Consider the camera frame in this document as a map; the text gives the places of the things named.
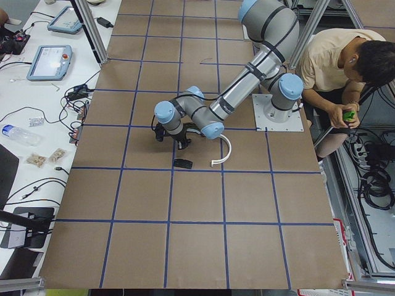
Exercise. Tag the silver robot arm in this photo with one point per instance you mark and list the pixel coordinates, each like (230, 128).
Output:
(275, 28)

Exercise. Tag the aluminium frame post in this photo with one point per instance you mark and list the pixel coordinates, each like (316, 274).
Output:
(86, 19)

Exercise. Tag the white curved plastic part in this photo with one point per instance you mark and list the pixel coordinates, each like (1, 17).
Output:
(226, 155)

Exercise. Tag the black power adapter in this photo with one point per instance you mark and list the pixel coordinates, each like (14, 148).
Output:
(79, 93)

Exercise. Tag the plastic water bottle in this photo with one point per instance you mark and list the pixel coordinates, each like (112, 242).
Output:
(20, 135)

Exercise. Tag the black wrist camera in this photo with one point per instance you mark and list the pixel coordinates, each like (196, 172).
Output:
(159, 132)

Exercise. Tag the person in beige shirt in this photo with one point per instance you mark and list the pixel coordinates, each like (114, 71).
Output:
(335, 67)

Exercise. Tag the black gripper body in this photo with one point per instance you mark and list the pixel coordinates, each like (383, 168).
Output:
(180, 137)

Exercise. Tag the green brake shoe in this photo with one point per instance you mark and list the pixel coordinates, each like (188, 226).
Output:
(192, 128)

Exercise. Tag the black brake pad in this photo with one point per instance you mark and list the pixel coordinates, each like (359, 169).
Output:
(183, 163)

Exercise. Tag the far teach pendant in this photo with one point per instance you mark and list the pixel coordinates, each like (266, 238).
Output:
(66, 21)

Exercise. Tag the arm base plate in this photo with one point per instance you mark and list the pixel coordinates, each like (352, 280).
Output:
(269, 118)

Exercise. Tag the teach pendant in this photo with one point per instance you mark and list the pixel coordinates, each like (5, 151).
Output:
(50, 63)
(66, 21)

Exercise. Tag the near teach pendant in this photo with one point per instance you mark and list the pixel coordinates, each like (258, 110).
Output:
(50, 63)

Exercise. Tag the black monitor stand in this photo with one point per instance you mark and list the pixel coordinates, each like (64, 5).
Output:
(27, 227)

